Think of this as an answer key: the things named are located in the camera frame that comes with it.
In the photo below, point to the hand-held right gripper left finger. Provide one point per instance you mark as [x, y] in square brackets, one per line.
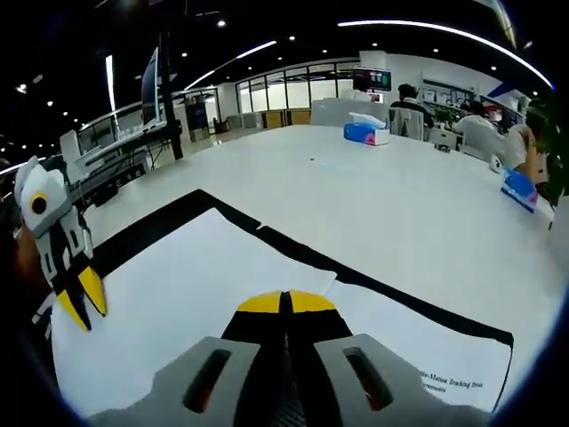
[178, 382]

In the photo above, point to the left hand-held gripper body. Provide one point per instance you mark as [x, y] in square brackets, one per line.
[46, 195]

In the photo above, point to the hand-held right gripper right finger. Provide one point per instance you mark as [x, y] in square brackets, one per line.
[400, 387]

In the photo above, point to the white bound document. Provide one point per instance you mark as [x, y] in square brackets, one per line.
[178, 276]

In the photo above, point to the white flat panel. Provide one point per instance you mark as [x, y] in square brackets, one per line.
[70, 149]

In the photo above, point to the black desk mat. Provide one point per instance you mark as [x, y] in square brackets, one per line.
[146, 233]

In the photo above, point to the black bar with white print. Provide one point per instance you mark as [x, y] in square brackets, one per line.
[115, 184]

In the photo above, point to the computer monitor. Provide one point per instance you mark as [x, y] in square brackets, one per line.
[150, 89]

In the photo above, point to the black monitor stand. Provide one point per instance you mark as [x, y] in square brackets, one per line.
[171, 102]

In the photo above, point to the blue tissue box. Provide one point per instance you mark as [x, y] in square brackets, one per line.
[520, 191]
[366, 133]

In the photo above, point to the small white round device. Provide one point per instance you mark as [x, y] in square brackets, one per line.
[496, 163]

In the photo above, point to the white desk partition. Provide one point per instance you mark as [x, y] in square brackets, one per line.
[329, 113]

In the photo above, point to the green plant in white pot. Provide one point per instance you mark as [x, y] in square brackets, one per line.
[551, 142]

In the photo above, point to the small pink screen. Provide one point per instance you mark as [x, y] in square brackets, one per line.
[377, 96]

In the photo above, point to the long curved ceiling light strip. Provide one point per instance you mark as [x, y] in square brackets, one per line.
[467, 37]

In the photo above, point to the wall television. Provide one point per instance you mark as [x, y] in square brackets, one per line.
[372, 79]

